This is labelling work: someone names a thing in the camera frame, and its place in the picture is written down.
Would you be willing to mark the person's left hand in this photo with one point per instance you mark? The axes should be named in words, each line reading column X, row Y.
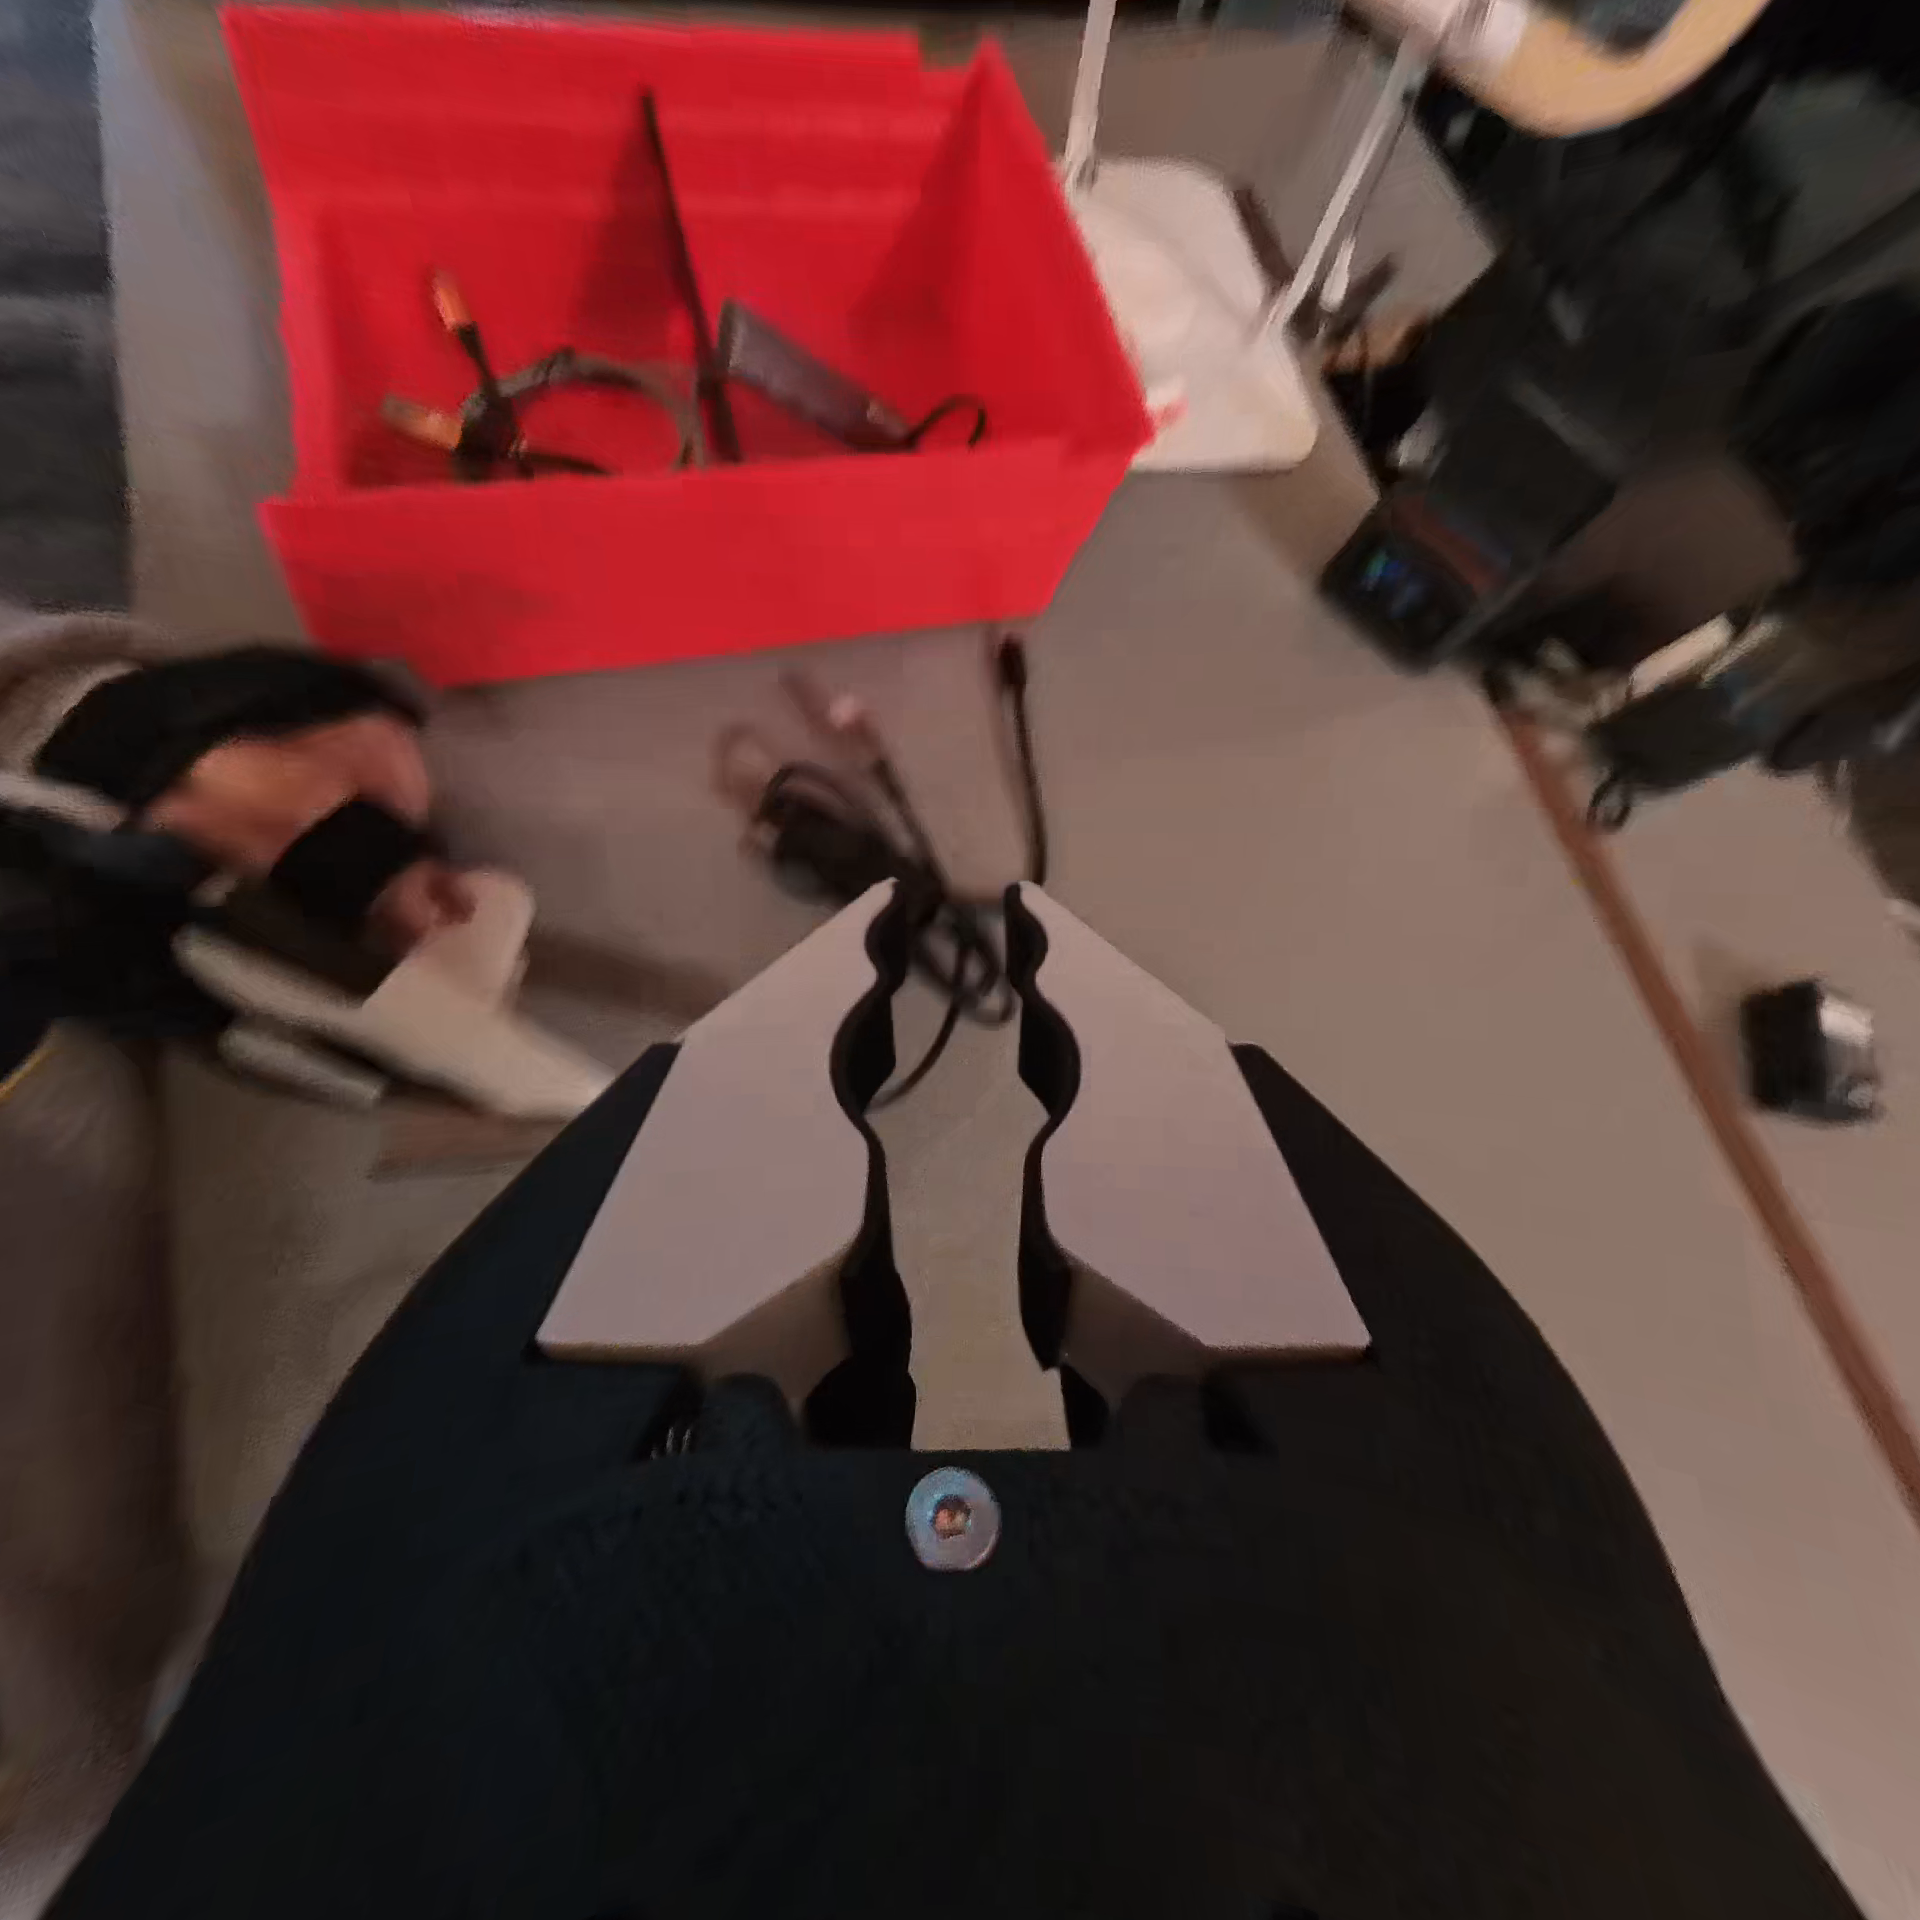
column 286, row 773

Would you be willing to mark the dark grey usb hub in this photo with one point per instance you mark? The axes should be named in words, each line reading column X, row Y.
column 790, row 378
column 483, row 1146

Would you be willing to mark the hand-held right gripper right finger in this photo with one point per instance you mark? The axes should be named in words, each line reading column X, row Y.
column 1201, row 1200

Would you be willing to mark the white panel stand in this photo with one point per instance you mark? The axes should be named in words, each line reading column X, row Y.
column 1201, row 330

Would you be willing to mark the wood-rimmed dark panel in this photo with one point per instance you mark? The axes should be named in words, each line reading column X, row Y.
column 1634, row 67

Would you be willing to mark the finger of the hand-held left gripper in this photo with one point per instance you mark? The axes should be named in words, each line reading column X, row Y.
column 302, row 1069
column 466, row 1020

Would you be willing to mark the red plastic bin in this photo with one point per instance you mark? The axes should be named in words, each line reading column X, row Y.
column 674, row 587

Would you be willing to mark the small black device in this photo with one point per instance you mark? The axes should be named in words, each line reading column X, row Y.
column 1807, row 1051

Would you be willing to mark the black power station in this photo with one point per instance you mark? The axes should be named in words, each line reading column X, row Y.
column 1454, row 569

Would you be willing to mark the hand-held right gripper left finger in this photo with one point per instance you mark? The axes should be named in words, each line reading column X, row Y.
column 708, row 1200

